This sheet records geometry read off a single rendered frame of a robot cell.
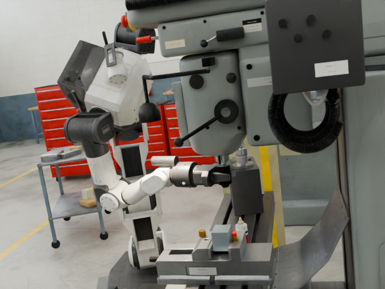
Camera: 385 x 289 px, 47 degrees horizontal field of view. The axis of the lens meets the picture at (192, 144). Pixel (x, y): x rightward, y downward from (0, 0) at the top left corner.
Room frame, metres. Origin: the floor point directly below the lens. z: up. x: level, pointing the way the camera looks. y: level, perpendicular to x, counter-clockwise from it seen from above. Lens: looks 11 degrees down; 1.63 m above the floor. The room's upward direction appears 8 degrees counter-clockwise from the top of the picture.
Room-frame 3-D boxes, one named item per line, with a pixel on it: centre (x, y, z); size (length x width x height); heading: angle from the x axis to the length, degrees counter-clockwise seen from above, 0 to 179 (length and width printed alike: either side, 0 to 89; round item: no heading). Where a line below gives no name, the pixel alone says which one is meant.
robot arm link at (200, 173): (1.46, -0.01, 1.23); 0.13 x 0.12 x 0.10; 151
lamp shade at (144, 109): (1.44, 0.13, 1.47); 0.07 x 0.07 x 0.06
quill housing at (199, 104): (1.41, -0.09, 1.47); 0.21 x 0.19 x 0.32; 166
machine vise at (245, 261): (1.27, -0.02, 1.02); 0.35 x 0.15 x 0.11; 74
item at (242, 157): (1.77, -0.19, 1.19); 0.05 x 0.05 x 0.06
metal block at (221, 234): (1.26, -0.05, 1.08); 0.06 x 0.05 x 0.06; 164
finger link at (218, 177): (1.39, -0.07, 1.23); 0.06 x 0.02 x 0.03; 61
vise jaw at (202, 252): (1.27, 0.00, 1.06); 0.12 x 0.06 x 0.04; 164
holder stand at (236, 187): (1.82, -0.20, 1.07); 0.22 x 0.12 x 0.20; 177
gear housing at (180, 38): (1.40, -0.13, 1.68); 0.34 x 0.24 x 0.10; 76
